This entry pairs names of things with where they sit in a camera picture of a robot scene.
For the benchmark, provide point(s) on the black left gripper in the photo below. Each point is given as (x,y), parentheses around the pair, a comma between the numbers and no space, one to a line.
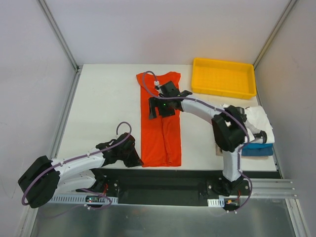
(129,155)

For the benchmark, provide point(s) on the blue folded t-shirt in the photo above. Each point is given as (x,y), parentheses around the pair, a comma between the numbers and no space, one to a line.
(257,150)

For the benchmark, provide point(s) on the slotted cable duct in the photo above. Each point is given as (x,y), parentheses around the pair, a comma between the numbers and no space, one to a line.
(216,202)
(86,199)

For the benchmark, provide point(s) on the aluminium frame rail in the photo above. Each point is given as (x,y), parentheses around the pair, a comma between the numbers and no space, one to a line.
(261,188)

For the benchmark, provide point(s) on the yellow plastic tray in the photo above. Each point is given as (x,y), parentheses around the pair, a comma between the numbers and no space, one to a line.
(223,78)

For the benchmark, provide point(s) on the left slotted cable duct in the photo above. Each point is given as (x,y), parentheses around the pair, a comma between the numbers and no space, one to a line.
(86,199)

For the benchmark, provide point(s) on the white printed folded t-shirt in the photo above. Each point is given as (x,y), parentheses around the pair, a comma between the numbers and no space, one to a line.
(257,124)

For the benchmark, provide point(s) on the orange t-shirt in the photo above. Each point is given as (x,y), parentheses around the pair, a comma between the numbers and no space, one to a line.
(160,137)

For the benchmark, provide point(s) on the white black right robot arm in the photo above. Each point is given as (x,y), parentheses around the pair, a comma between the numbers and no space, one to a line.
(227,124)

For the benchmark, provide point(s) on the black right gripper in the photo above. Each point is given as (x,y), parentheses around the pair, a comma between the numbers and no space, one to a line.
(153,107)

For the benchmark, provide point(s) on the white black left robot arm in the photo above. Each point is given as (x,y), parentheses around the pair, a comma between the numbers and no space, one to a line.
(46,177)

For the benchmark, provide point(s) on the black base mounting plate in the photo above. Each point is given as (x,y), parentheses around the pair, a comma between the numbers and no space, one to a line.
(167,187)

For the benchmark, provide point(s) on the right slotted cable duct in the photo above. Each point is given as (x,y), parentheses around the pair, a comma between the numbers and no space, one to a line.
(216,202)

